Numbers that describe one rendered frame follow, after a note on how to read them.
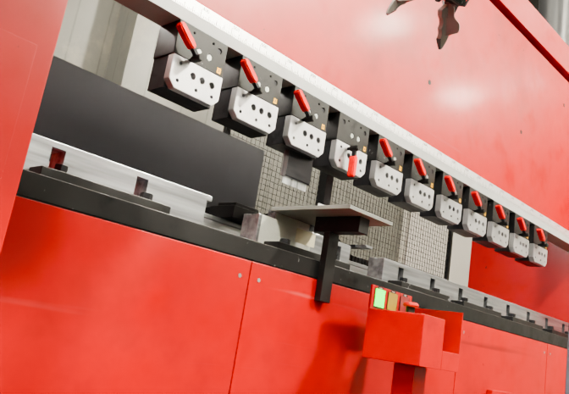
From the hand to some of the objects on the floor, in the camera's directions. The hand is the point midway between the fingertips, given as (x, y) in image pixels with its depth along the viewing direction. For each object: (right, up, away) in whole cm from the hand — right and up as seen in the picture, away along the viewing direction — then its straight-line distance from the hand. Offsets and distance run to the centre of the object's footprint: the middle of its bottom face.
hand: (411, 32), depth 133 cm
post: (-29, -167, +139) cm, 220 cm away
